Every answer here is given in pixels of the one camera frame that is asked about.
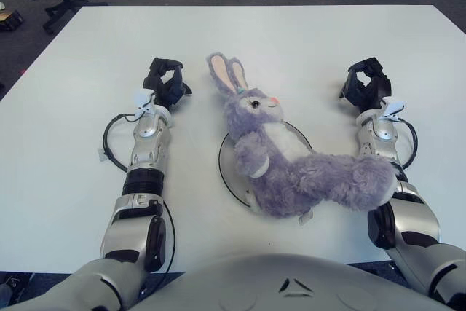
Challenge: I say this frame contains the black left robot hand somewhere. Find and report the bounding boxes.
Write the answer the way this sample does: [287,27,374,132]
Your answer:
[141,57,193,110]

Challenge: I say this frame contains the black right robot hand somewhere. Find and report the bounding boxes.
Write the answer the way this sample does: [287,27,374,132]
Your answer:
[338,57,393,111]

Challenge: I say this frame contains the purple plush bunny doll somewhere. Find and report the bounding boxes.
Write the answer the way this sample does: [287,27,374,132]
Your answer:
[206,51,398,221]

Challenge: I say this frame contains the white plate with black rim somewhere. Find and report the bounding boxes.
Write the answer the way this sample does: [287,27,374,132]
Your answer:
[218,119,314,213]

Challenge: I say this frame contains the yellow black box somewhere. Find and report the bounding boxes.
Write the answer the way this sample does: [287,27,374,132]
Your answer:
[0,1,23,32]

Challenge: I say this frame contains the grey robot torso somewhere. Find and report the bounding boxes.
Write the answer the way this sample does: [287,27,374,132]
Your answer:
[119,252,456,311]

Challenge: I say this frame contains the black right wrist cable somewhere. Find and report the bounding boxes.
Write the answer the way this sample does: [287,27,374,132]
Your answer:
[398,117,418,170]

